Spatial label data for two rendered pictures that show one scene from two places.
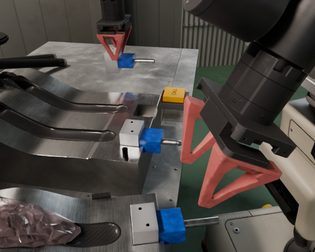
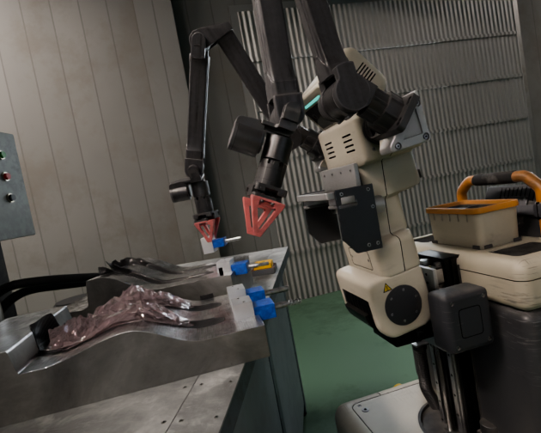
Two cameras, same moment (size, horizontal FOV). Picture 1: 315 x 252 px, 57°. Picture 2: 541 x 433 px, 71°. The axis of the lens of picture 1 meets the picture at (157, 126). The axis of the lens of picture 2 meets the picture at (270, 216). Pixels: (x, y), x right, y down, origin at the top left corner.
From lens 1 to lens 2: 0.55 m
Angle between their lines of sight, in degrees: 30
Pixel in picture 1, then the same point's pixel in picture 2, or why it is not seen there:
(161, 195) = not seen: hidden behind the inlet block
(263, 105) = (269, 178)
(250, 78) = (260, 169)
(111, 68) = (207, 249)
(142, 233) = (234, 292)
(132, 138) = (225, 265)
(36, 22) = not seen: hidden behind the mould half
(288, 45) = (270, 152)
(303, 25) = (272, 144)
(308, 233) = (385, 326)
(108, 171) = (210, 289)
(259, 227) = (389, 402)
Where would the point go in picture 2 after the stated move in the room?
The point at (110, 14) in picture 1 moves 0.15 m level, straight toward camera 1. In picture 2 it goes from (203, 207) to (204, 208)
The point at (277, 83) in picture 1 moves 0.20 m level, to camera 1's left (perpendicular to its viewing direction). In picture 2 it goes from (270, 167) to (169, 186)
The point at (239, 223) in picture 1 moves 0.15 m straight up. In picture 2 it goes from (367, 403) to (361, 362)
